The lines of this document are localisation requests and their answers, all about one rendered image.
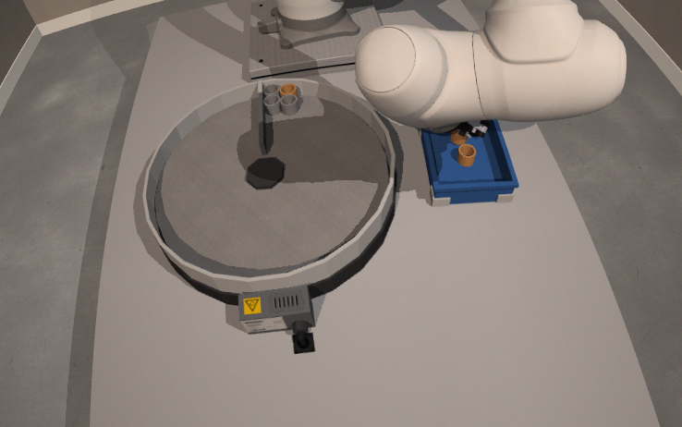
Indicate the blue plastic crate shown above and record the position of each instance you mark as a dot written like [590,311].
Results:
[492,163]

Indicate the grey metal bushing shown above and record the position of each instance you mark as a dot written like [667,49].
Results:
[271,89]
[272,105]
[289,104]

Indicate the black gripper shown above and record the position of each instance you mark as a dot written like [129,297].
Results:
[474,128]

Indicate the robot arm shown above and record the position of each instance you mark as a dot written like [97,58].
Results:
[535,60]

